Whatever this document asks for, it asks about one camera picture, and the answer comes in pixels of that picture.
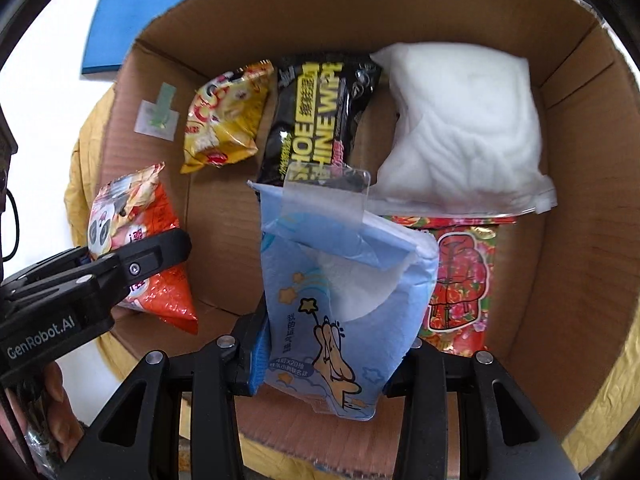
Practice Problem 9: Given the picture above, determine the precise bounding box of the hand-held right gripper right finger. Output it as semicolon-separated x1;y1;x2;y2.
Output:
382;337;582;480

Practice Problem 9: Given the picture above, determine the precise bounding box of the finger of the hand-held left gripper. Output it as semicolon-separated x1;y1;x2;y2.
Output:
0;246;93;296
90;228;193;307

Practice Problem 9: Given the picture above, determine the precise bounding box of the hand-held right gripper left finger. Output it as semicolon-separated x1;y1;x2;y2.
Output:
60;292;272;480

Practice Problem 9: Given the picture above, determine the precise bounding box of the orange panda snack packet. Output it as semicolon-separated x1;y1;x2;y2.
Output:
87;162;200;336

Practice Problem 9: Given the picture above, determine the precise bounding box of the light blue tissue pack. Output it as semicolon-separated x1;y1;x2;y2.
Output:
247;162;441;422

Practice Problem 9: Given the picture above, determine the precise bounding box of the red floral snack packet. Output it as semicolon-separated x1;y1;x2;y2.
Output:
384;215;519;358

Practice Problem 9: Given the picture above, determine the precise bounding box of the yellow snack packet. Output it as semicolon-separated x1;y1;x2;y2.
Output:
180;60;275;175

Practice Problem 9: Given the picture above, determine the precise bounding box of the cardboard box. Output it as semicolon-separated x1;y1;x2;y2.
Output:
100;0;640;461

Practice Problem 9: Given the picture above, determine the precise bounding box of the black wipes pack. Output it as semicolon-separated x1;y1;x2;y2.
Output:
256;52;384;186

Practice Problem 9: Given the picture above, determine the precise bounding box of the white cotton pad pack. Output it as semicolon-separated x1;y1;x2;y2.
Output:
369;42;559;217

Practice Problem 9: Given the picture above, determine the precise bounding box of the person's left hand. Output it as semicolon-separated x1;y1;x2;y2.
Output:
0;362;83;466

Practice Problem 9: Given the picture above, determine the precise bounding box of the yellow tablecloth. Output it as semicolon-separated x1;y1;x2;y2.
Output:
64;85;640;480

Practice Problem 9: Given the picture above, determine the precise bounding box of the blue foam mat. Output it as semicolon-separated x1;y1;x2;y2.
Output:
81;0;224;75

